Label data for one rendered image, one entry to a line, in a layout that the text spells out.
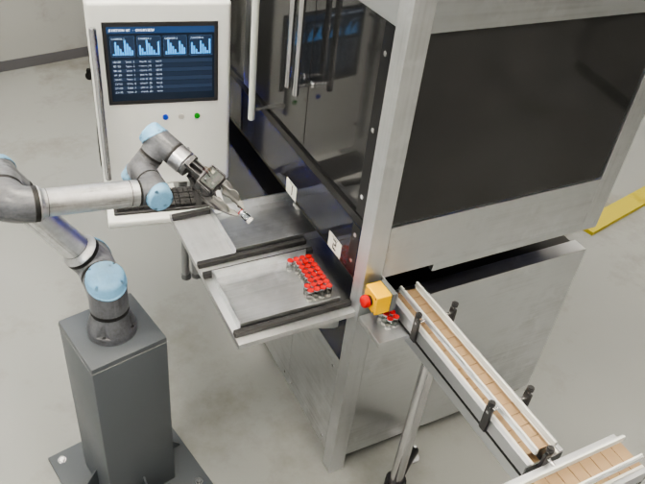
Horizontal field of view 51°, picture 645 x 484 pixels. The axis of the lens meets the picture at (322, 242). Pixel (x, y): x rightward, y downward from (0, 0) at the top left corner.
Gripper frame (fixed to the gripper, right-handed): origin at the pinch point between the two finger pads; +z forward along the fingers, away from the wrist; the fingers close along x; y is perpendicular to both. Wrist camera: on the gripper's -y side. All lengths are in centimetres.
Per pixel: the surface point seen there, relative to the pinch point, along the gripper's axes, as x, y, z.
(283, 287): -3.0, -22.8, 26.0
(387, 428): -7, -72, 96
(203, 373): -32, -119, 26
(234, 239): 3.2, -39.8, 2.3
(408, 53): 41, 56, 10
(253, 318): -18.6, -15.2, 24.9
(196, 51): 45, -32, -53
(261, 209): 21, -50, 2
